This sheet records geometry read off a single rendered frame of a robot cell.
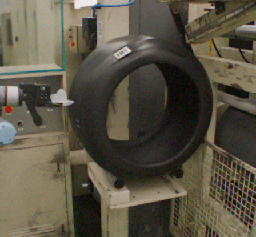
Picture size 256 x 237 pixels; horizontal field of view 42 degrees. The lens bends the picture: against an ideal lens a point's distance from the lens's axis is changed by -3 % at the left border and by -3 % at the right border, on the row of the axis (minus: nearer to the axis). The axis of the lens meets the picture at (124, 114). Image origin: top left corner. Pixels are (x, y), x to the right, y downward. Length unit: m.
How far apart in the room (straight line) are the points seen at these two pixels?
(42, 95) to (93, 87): 0.20
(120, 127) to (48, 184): 0.65
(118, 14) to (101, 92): 0.53
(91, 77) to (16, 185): 1.07
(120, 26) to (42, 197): 1.15
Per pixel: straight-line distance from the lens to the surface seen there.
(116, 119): 1.75
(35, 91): 1.31
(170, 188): 1.64
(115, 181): 1.44
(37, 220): 2.28
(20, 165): 2.10
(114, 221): 1.99
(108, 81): 1.25
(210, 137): 1.98
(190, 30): 1.72
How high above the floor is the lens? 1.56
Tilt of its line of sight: 16 degrees down
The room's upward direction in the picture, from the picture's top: straight up
